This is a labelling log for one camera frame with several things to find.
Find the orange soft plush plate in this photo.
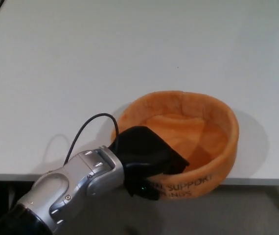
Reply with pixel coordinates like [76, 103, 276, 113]
[111, 90, 241, 200]

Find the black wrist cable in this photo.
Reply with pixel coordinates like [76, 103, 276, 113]
[63, 113, 119, 164]

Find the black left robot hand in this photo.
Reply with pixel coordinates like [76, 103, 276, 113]
[109, 125, 190, 202]

